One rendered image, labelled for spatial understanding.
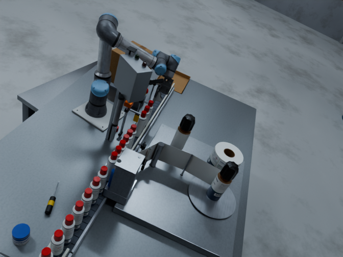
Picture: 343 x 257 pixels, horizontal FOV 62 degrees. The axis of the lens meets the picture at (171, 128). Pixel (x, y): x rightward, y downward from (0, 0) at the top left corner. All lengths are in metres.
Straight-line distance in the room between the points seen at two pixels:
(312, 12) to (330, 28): 0.80
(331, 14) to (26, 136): 10.61
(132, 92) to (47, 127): 0.71
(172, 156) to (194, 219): 0.38
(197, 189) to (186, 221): 0.24
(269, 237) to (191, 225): 1.56
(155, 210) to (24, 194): 0.67
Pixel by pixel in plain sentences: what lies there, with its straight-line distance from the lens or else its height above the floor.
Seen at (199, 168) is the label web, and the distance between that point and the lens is 1.75.
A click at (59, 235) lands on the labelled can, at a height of 1.08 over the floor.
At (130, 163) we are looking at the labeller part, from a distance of 1.41.
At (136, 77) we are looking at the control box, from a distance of 1.43.
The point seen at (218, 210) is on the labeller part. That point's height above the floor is 0.89.
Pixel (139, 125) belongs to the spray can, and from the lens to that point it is 1.87.
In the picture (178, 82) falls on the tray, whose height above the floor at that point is 0.83.
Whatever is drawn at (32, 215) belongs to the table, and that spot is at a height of 0.83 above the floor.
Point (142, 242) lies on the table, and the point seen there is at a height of 0.83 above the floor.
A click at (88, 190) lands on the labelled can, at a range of 1.36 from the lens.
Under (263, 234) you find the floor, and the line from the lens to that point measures 3.09.
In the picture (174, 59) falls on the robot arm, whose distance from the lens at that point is 1.99.
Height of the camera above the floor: 2.19
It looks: 38 degrees down
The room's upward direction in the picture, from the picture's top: 23 degrees clockwise
